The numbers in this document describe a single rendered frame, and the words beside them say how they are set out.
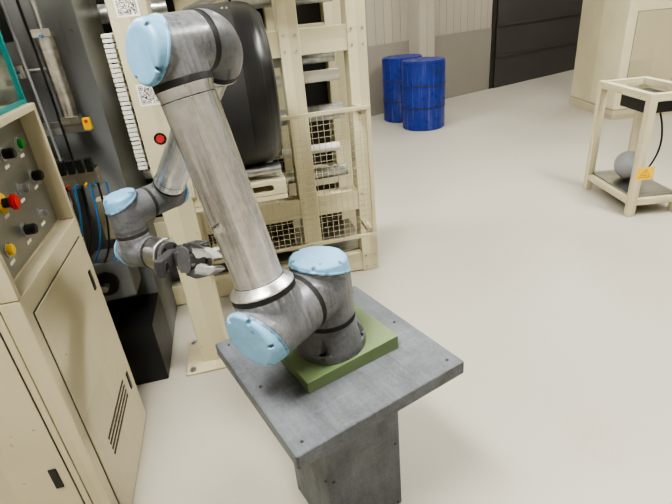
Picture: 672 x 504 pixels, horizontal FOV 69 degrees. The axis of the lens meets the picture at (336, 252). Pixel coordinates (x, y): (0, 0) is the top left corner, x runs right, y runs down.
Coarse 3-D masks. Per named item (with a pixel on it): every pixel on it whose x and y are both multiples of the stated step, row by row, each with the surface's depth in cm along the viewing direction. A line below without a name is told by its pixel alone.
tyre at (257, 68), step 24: (240, 24) 161; (264, 48) 163; (240, 72) 159; (264, 72) 162; (240, 96) 161; (264, 96) 164; (240, 120) 165; (264, 120) 168; (240, 144) 172; (264, 144) 175
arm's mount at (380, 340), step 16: (368, 320) 139; (368, 336) 133; (384, 336) 132; (368, 352) 127; (384, 352) 131; (288, 368) 128; (304, 368) 124; (320, 368) 123; (336, 368) 123; (352, 368) 126; (304, 384) 121; (320, 384) 122
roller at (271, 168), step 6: (276, 162) 189; (282, 162) 190; (246, 168) 187; (252, 168) 187; (258, 168) 187; (264, 168) 188; (270, 168) 188; (276, 168) 189; (282, 168) 189; (252, 174) 188; (258, 174) 188; (264, 174) 189; (270, 174) 191
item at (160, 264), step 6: (168, 252) 128; (162, 258) 122; (168, 258) 125; (156, 264) 121; (162, 264) 121; (168, 264) 123; (174, 264) 129; (156, 270) 121; (162, 270) 121; (168, 270) 123; (156, 276) 122; (162, 276) 122
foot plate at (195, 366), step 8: (192, 344) 241; (192, 352) 236; (192, 360) 230; (200, 360) 230; (216, 360) 229; (192, 368) 223; (200, 368) 225; (208, 368) 224; (216, 368) 224; (224, 368) 224
